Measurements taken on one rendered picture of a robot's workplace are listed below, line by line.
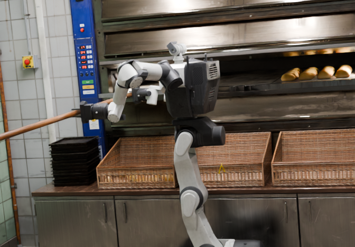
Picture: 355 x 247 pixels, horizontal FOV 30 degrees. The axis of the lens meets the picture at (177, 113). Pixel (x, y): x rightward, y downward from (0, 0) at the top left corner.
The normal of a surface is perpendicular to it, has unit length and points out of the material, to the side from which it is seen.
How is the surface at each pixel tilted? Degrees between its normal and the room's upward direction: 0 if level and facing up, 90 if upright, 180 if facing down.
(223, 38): 70
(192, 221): 115
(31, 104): 90
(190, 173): 90
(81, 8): 90
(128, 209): 90
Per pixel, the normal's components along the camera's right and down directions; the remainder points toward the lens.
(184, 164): -0.12, 0.52
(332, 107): -0.29, -0.22
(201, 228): -0.29, 0.14
